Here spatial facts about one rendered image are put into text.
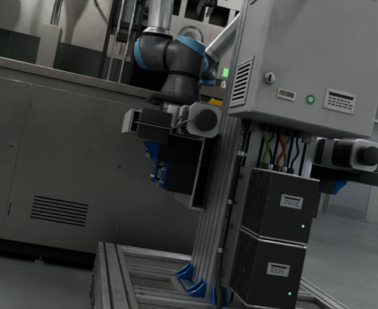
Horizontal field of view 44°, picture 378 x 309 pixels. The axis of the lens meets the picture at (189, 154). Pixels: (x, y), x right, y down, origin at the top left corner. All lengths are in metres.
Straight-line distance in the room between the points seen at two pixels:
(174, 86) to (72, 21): 1.35
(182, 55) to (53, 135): 0.81
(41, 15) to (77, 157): 1.03
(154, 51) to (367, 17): 0.76
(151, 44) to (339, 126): 0.80
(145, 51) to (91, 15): 1.18
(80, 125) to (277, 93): 1.22
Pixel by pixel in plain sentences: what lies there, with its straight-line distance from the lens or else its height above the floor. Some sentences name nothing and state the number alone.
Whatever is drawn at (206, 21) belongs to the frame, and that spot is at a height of 1.47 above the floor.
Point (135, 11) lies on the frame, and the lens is 2.43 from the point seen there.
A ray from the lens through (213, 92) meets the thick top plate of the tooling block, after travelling 2.49.
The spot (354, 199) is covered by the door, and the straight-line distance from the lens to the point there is 11.93.
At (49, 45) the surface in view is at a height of 1.06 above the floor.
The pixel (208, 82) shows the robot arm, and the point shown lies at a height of 0.96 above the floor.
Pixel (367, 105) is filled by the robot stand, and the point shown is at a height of 0.84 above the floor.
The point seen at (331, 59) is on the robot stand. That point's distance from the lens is 1.25.
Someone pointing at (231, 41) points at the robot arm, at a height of 1.12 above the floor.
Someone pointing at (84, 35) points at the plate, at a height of 1.21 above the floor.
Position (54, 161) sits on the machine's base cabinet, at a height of 0.49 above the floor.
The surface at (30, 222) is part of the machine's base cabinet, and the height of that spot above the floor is 0.20.
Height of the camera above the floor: 0.62
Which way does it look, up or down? 1 degrees up
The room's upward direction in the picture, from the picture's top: 11 degrees clockwise
